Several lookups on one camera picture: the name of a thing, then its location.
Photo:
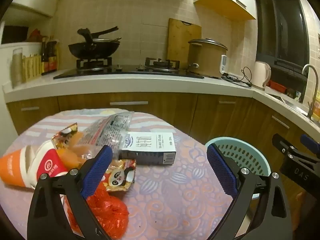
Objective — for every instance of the wooden kitchen base cabinets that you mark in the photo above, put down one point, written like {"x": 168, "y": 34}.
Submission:
{"x": 162, "y": 110}

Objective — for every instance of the orange and white paper cup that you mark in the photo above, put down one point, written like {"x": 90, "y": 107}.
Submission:
{"x": 17, "y": 170}

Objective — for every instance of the black wok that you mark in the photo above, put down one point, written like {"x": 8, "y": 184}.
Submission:
{"x": 92, "y": 50}

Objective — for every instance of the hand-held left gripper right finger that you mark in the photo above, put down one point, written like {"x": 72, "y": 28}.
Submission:
{"x": 222, "y": 172}

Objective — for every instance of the dark box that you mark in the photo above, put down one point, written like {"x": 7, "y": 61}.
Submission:
{"x": 15, "y": 35}

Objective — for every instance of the black glass gas cooktop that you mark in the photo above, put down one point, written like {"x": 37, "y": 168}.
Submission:
{"x": 132, "y": 71}

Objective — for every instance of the cream electric kettle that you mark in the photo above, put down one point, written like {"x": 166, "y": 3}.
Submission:
{"x": 260, "y": 76}

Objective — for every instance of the black burner grate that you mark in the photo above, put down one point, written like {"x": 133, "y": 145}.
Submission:
{"x": 162, "y": 63}
{"x": 93, "y": 63}

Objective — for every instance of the dark kitchen window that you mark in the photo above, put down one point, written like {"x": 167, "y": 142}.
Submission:
{"x": 282, "y": 30}

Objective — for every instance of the wooden cutting board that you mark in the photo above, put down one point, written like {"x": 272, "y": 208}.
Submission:
{"x": 180, "y": 42}

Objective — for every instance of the brown rice cooker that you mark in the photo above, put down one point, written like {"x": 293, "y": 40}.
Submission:
{"x": 207, "y": 60}

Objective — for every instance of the cream slatted basket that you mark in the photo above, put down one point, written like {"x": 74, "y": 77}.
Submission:
{"x": 32, "y": 68}

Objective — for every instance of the pink patterned tablecloth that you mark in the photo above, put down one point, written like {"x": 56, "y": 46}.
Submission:
{"x": 175, "y": 195}

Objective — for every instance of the dark sauce bottle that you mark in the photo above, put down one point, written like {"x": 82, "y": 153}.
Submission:
{"x": 44, "y": 60}
{"x": 53, "y": 57}

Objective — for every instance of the steel-rimmed pan lid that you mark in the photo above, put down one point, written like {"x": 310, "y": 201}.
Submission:
{"x": 107, "y": 40}

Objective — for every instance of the white and blue milk carton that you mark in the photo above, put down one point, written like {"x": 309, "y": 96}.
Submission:
{"x": 150, "y": 142}

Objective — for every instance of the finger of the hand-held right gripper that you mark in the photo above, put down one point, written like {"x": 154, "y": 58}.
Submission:
{"x": 310, "y": 142}
{"x": 282, "y": 143}

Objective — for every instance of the red plastic bag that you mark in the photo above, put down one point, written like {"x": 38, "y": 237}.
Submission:
{"x": 110, "y": 211}

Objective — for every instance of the white and yellow wall cabinet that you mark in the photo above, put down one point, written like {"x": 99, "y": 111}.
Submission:
{"x": 232, "y": 2}

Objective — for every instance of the steel kitchen faucet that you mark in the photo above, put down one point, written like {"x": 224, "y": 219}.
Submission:
{"x": 315, "y": 92}

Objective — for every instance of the clear plastic food wrapper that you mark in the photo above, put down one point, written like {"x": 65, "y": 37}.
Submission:
{"x": 110, "y": 130}

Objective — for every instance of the teal perforated plastic basket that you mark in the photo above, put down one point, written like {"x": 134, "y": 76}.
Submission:
{"x": 247, "y": 152}

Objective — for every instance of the red packet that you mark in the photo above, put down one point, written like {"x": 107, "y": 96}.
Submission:
{"x": 36, "y": 35}

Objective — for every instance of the panda print snack wrapper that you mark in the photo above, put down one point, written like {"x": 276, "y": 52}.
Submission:
{"x": 121, "y": 177}
{"x": 65, "y": 134}

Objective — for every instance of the steel kitchen sink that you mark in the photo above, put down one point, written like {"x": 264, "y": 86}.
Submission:
{"x": 287, "y": 101}

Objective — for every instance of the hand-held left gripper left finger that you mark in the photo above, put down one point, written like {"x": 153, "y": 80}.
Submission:
{"x": 96, "y": 173}

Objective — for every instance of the yellow packet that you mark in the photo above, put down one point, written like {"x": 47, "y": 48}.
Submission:
{"x": 317, "y": 106}

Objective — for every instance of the red container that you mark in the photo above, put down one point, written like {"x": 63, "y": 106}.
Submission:
{"x": 277, "y": 86}

